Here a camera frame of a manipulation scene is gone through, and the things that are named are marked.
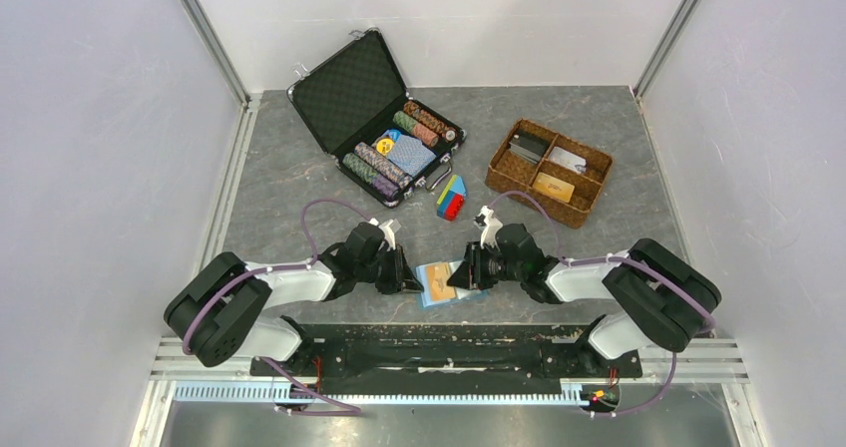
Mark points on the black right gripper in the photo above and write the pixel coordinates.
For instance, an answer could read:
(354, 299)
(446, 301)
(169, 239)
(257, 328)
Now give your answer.
(472, 276)

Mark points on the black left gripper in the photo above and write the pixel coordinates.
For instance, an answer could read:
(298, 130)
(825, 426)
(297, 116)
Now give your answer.
(402, 276)

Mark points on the blue card holder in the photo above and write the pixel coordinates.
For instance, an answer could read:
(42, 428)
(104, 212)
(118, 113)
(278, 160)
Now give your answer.
(462, 293)

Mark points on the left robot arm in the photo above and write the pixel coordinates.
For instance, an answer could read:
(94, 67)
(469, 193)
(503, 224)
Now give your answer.
(231, 306)

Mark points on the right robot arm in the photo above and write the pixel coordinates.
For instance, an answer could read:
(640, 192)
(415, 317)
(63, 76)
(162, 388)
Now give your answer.
(662, 299)

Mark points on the gold VIP card stack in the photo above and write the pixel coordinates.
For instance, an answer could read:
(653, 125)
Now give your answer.
(553, 187)

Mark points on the blue playing card deck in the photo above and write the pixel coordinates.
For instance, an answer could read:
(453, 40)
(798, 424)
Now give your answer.
(410, 155)

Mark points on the dark card stack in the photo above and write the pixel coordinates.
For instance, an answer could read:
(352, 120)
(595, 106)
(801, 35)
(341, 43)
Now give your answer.
(529, 147)

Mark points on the white card stack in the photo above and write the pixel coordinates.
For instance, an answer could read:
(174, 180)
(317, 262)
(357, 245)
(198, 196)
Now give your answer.
(568, 160)

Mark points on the colourful toy brick block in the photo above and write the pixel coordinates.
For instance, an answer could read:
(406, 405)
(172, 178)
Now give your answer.
(451, 199)

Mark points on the green purple chip stack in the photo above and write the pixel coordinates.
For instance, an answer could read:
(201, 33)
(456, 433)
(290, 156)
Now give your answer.
(370, 175)

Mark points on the yellow dealer chip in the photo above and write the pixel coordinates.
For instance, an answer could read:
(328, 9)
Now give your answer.
(384, 146)

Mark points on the woven wicker basket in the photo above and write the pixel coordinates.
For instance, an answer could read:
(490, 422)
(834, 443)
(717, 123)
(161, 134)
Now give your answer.
(508, 172)

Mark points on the green pink chip stack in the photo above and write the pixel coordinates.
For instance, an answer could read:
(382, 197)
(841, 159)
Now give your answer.
(416, 129)

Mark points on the brown orange chip stack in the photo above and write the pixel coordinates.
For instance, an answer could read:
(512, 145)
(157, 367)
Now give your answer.
(430, 121)

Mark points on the black poker chip case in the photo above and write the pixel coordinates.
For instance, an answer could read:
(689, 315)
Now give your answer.
(351, 97)

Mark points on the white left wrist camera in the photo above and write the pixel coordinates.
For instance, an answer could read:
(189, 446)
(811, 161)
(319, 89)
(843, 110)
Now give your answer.
(389, 229)

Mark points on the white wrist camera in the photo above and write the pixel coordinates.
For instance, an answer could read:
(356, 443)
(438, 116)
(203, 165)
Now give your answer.
(389, 229)
(489, 225)

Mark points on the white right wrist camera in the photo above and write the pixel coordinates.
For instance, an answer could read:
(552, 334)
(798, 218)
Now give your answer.
(489, 225)

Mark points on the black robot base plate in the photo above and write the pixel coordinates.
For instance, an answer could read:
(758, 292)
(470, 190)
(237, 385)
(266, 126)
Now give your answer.
(450, 359)

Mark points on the white cable duct rail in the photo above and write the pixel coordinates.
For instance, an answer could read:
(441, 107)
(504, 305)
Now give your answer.
(281, 392)

